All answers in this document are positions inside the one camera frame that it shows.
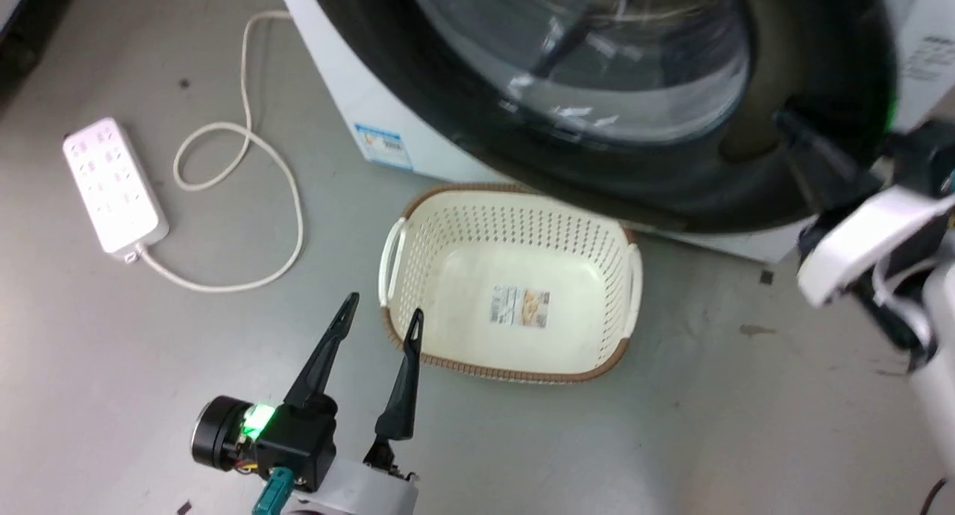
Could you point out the white power strip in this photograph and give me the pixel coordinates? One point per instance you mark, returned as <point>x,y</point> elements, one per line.
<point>112,183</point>

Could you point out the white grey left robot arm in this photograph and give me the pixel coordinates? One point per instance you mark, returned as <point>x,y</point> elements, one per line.
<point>365,492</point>

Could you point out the cream perforated laundry basket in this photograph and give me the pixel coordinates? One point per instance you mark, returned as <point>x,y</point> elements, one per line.
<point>515,283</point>

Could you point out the white washing machine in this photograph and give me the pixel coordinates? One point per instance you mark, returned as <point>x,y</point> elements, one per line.
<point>343,82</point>

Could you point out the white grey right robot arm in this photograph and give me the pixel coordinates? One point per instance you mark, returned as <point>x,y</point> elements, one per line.
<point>932,328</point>

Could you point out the black round washing machine door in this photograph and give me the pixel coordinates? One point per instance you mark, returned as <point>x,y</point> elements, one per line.
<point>671,164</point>

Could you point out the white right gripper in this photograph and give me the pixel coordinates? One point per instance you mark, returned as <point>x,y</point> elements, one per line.
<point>873,235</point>

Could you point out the printed paper basket label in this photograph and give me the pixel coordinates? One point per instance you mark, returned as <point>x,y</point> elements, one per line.
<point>520,307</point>

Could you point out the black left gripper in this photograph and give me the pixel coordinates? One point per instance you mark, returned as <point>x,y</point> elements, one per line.
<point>295,437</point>

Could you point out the blue white energy label sticker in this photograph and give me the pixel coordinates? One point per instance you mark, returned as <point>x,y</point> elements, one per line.
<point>383,145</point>

